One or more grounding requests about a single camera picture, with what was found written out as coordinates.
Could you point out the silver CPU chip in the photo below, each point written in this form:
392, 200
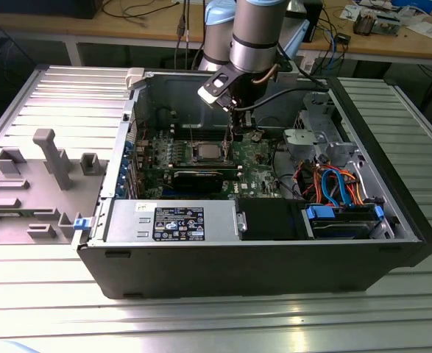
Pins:
208, 151

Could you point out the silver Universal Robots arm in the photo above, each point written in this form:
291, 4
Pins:
256, 36

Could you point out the black RAM slot bank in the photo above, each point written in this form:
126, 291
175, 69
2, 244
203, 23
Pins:
208, 134
186, 167

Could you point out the CPU socket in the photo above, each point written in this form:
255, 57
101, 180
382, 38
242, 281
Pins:
201, 162

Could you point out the coin cell battery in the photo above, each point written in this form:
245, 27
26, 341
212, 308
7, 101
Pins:
256, 136

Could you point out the white paper sign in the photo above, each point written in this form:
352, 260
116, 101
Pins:
307, 68

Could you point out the grey metal drive cage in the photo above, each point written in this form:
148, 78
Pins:
304, 143

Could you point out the green motherboard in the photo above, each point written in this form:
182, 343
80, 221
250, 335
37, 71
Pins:
254, 176

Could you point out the black graphics card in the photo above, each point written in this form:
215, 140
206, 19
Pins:
197, 180

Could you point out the black desktop tower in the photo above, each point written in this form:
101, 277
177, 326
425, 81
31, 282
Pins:
315, 22

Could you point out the small black adapter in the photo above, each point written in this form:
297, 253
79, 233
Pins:
343, 38

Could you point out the wooden desk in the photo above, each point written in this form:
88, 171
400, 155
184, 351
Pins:
127, 25

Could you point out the hard disk in blue carrier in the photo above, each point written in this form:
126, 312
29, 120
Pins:
318, 213

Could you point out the metal heat sink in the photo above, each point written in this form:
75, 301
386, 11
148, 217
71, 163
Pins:
364, 24

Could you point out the grey metal part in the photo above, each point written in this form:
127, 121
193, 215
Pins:
386, 25

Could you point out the grey power supply unit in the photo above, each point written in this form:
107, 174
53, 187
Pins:
127, 220

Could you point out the black open PC case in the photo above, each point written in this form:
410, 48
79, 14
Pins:
237, 272

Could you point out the blue box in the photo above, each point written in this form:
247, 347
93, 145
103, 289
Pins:
414, 3

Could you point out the white paper sheet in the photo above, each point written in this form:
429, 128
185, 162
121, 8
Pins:
427, 28

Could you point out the blue plastic clip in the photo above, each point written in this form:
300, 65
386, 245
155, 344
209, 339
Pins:
81, 224

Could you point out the black equipment box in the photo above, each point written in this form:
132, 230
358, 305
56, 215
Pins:
35, 7

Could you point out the grey parts rack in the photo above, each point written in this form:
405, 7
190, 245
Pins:
35, 206

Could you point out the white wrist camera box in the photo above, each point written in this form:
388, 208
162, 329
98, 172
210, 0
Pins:
213, 88

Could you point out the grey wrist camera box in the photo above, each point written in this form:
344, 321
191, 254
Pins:
285, 71

